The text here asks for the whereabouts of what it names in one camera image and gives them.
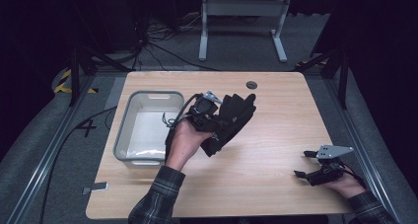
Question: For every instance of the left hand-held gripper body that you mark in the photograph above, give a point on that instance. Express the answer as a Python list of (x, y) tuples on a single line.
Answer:
[(203, 113)]

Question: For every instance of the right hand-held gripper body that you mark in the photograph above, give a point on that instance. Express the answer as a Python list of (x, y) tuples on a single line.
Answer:
[(327, 173)]

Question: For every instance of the person's right hand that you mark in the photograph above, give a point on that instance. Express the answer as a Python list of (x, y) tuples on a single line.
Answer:
[(350, 186)]

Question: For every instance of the person's left hand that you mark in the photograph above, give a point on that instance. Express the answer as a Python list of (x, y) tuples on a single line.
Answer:
[(185, 141)]

